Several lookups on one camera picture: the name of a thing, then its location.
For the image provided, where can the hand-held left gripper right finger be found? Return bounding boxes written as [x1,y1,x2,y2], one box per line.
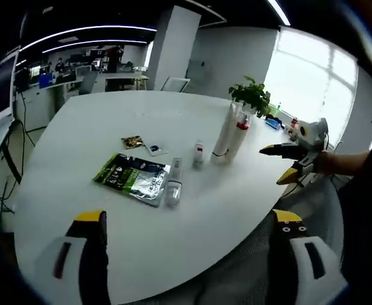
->
[268,208,349,305]

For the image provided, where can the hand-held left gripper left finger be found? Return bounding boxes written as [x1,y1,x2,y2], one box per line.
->
[33,209,110,305]

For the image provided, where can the red collar skincare pump bottle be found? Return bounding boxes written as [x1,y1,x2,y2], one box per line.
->
[227,112,251,166]

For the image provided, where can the white skincare tube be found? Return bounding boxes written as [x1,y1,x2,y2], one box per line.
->
[210,103,242,166]

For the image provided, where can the small white skincare pump bottle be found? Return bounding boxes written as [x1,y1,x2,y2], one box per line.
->
[163,157,184,208]
[192,139,205,171]

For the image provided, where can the dark green skincare pouch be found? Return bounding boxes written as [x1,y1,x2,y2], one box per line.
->
[92,152,171,208]

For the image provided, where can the clear skincare sachet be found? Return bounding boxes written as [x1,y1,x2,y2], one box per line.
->
[143,143,169,157]

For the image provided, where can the gold skincare sachet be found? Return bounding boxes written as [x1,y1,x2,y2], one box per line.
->
[121,135,143,149]

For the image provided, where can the person's right hand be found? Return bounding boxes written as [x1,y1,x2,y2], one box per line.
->
[315,149,339,176]

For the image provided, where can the red and white small box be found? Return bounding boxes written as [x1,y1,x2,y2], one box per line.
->
[288,116,301,136]

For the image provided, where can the grey mesh office chair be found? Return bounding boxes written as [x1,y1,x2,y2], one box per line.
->
[204,177,345,305]

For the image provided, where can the large bright window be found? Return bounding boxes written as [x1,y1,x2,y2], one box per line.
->
[263,27,360,147]

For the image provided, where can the potted green plant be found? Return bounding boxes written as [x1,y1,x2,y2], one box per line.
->
[229,75,272,119]

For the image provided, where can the wide ceiling light strip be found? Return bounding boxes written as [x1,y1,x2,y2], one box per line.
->
[267,0,291,26]

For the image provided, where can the white chair back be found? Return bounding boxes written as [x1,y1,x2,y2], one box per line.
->
[160,77,190,93]

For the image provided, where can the black-legged monitor desk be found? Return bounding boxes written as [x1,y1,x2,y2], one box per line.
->
[0,120,25,185]

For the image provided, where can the white background desk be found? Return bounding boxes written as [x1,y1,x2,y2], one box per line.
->
[105,72,149,93]

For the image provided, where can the grey swivel office chair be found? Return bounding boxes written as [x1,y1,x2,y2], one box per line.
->
[78,72,98,95]

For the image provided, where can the blue box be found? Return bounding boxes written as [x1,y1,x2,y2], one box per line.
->
[39,72,54,88]

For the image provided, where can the computer monitor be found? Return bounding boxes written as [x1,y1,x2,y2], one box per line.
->
[0,50,19,131]

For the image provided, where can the black desk cables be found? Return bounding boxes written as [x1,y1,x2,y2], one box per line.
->
[0,95,36,214]

